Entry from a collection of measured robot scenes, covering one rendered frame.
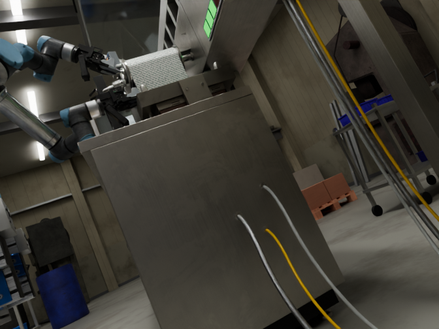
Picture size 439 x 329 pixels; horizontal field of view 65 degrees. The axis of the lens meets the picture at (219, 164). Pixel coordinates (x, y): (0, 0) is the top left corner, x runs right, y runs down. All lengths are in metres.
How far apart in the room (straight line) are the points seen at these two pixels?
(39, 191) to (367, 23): 11.81
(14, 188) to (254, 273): 11.52
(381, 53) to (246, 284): 0.79
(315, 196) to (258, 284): 3.57
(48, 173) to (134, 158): 11.34
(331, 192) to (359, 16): 3.97
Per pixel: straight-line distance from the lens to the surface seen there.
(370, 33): 1.02
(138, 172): 1.20
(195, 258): 1.18
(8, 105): 1.53
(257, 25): 1.57
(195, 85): 1.37
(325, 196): 4.81
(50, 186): 12.39
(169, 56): 1.68
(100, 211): 12.22
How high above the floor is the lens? 0.46
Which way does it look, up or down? 9 degrees up
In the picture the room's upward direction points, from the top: 25 degrees counter-clockwise
